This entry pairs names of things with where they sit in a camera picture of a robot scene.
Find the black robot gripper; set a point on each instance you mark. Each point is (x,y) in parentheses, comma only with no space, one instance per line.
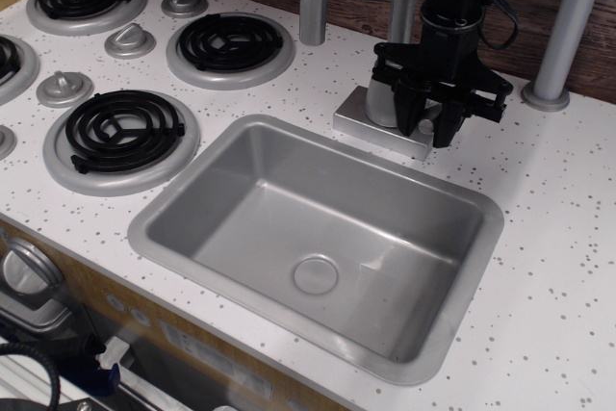
(443,67)

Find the silver faucet lever handle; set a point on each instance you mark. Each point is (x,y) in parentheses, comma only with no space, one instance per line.
(429,123)

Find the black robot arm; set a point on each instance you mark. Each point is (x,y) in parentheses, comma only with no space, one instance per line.
(459,12)

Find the grey vertical support pole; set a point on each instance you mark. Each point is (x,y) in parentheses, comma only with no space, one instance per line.
(547,93)

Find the silver toy faucet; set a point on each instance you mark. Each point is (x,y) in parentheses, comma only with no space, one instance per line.
(369,113)

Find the grey toy sink basin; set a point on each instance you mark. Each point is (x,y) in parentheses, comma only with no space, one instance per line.
(374,262)

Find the back right stove burner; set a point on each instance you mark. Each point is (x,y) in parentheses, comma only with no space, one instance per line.
(230,51)

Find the grey stove knob top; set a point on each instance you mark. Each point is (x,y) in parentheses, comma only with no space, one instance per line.
(184,8)

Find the grey stove knob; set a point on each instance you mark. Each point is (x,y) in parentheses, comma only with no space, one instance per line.
(184,8)
(131,42)
(64,89)

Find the grey stove knob middle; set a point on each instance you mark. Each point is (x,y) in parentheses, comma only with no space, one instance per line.
(131,42)

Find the front right stove burner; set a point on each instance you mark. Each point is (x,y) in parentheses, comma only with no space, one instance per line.
(121,142)

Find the back left stove burner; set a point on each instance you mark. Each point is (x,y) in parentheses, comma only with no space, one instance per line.
(74,18)

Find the grey stove knob lower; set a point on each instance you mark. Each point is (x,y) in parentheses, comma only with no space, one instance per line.
(64,89)

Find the left edge stove burner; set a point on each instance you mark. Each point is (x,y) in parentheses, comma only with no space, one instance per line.
(19,67)

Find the silver oven door handle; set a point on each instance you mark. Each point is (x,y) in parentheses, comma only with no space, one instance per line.
(28,275)

